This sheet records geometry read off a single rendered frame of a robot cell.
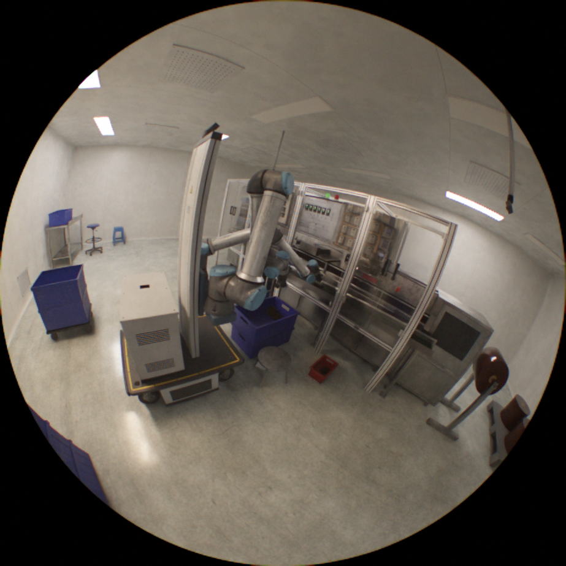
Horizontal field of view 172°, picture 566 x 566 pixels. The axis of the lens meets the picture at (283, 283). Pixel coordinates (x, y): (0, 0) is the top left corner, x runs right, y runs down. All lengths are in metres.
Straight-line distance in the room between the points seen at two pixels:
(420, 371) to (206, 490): 2.13
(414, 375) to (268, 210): 2.10
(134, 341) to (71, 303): 1.28
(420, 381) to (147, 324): 2.43
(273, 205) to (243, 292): 0.45
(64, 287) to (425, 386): 3.76
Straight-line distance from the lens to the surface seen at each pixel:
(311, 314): 2.56
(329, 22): 1.49
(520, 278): 5.55
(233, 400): 1.67
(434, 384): 2.34
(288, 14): 1.50
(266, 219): 0.91
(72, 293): 2.23
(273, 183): 0.95
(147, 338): 1.14
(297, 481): 1.52
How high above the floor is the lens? 1.45
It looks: 22 degrees down
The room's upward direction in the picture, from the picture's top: 14 degrees clockwise
